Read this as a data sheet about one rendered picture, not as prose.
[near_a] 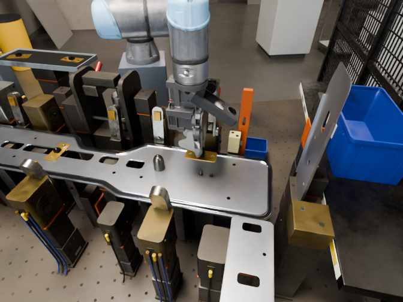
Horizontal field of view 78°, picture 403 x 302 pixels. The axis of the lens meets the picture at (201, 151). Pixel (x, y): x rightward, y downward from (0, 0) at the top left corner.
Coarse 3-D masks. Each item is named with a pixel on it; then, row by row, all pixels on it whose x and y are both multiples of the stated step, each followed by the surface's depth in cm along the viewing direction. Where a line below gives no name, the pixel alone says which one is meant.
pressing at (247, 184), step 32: (0, 128) 88; (0, 160) 76; (32, 160) 76; (64, 160) 76; (96, 160) 76; (128, 160) 76; (192, 160) 76; (224, 160) 76; (256, 160) 75; (128, 192) 66; (192, 192) 66; (224, 192) 66; (256, 192) 66
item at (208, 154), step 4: (188, 152) 67; (192, 152) 67; (204, 152) 67; (208, 152) 67; (212, 152) 67; (188, 156) 66; (192, 156) 66; (200, 156) 66; (204, 156) 66; (208, 156) 66; (216, 156) 66; (200, 160) 65; (204, 160) 65; (208, 160) 65; (212, 160) 65
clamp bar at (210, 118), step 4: (208, 80) 69; (212, 80) 69; (216, 80) 69; (208, 84) 67; (212, 84) 67; (216, 84) 69; (208, 88) 67; (212, 88) 67; (216, 88) 69; (212, 92) 67; (216, 92) 70; (208, 116) 75; (212, 116) 75; (208, 120) 76; (212, 120) 76; (216, 120) 76; (216, 124) 77
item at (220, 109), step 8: (200, 96) 53; (208, 96) 55; (216, 96) 57; (200, 104) 54; (208, 104) 54; (216, 104) 55; (224, 104) 56; (208, 112) 55; (216, 112) 55; (224, 112) 54; (232, 112) 55; (224, 120) 56; (232, 120) 55
